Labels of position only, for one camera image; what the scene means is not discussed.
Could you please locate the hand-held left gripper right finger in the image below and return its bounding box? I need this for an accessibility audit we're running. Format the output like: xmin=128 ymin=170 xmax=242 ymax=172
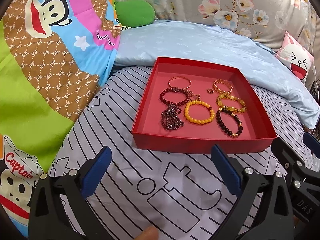
xmin=211 ymin=144 xmax=295 ymax=240

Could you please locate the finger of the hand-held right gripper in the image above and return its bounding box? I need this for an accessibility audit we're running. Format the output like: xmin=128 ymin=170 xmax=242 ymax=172
xmin=303 ymin=132 xmax=320 ymax=170
xmin=271 ymin=138 xmax=304 ymax=180

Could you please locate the wide gold mesh bracelet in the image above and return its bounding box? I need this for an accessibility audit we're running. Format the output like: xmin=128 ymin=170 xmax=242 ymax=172
xmin=213 ymin=79 xmax=233 ymax=93

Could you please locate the translucent yellow bead bracelet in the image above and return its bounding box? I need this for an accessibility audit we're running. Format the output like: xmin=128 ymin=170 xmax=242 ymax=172
xmin=216 ymin=94 xmax=247 ymax=113

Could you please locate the dark red bead bracelet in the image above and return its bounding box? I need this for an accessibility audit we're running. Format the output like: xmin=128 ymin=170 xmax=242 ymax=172
xmin=160 ymin=87 xmax=191 ymax=105

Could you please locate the thin rose gold bangle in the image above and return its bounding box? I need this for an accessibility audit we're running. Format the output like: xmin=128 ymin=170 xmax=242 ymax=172
xmin=168 ymin=76 xmax=193 ymax=90

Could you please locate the pink rabbit pillow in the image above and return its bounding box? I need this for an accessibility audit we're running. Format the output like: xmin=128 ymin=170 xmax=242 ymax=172
xmin=275 ymin=31 xmax=315 ymax=82

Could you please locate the opaque yellow bead bracelet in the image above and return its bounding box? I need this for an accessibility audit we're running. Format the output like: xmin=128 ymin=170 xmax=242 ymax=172
xmin=184 ymin=100 xmax=215 ymax=125

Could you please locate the grey striped bedsheet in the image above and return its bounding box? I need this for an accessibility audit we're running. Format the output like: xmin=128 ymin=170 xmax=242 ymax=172
xmin=47 ymin=65 xmax=318 ymax=240

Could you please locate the cartoon monkey blanket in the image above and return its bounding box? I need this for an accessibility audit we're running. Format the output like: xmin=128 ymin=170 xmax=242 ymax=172
xmin=0 ymin=0 xmax=123 ymax=238

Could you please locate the dark brown gold bead bracelet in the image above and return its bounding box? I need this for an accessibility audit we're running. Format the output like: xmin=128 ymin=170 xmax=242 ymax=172
xmin=215 ymin=108 xmax=242 ymax=138

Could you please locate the light blue quilt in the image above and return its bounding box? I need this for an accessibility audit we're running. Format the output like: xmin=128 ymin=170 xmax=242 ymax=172
xmin=114 ymin=20 xmax=318 ymax=129

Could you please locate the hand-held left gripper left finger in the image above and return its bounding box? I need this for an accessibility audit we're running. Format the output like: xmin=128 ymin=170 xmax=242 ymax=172
xmin=29 ymin=146 xmax=112 ymax=240

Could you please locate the purple small-bead bracelet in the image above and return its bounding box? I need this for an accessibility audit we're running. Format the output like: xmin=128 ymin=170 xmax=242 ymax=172
xmin=161 ymin=104 xmax=185 ymax=131

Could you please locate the person's left hand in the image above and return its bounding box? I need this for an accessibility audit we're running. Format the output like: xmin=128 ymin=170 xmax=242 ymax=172
xmin=136 ymin=226 xmax=159 ymax=240

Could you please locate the red box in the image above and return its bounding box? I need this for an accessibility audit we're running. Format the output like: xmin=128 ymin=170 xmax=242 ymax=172
xmin=131 ymin=57 xmax=278 ymax=155

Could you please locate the green pillow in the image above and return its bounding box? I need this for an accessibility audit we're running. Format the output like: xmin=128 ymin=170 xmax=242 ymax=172
xmin=114 ymin=0 xmax=156 ymax=28

